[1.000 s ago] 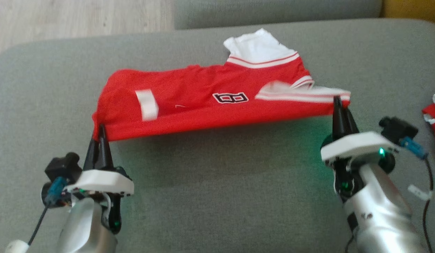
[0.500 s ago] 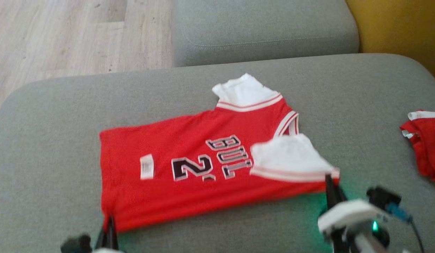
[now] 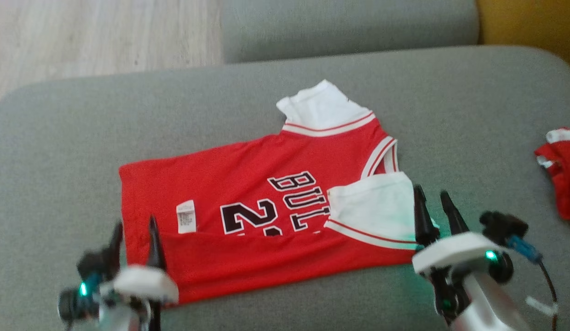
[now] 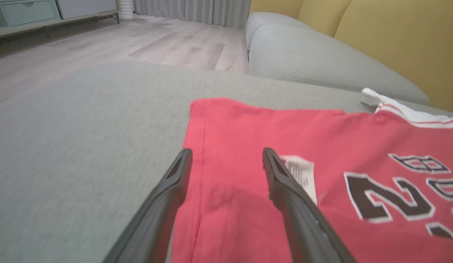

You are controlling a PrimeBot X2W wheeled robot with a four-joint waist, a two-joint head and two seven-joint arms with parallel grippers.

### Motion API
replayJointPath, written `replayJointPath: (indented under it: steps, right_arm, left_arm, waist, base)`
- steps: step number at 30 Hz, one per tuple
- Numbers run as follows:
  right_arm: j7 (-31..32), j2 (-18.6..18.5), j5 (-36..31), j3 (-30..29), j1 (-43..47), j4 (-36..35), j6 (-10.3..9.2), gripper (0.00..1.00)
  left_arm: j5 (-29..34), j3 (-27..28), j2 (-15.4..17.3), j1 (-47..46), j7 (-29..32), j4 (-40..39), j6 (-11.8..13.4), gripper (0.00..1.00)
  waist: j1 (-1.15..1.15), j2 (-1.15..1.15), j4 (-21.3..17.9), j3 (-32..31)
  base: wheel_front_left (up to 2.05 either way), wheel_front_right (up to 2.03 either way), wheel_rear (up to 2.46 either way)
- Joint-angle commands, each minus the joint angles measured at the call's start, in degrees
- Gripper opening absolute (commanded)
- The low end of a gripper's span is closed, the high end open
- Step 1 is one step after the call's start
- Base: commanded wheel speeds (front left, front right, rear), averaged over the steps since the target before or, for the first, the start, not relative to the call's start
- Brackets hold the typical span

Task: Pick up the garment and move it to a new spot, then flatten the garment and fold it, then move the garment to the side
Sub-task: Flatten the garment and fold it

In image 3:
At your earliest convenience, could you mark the red Bulls basketball jersey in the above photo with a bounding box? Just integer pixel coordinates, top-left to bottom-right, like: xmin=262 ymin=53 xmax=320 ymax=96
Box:
xmin=118 ymin=79 xmax=439 ymax=305

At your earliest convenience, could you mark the yellow sofa back cushion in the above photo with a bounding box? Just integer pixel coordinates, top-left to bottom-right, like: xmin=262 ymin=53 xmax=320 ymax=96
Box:
xmin=477 ymin=0 xmax=570 ymax=74

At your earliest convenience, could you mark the large grey sofa seat cushion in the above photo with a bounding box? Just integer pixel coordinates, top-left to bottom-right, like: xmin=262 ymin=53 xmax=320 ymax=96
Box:
xmin=0 ymin=45 xmax=570 ymax=331

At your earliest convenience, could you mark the small grey sofa seat cushion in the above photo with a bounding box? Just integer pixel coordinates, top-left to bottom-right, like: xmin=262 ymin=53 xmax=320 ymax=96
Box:
xmin=220 ymin=0 xmax=479 ymax=64

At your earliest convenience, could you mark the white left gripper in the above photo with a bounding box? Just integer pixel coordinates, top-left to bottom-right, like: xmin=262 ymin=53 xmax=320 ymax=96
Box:
xmin=58 ymin=216 xmax=180 ymax=323

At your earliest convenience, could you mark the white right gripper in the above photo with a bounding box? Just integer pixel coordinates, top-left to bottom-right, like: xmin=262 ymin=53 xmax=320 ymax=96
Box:
xmin=412 ymin=184 xmax=514 ymax=319

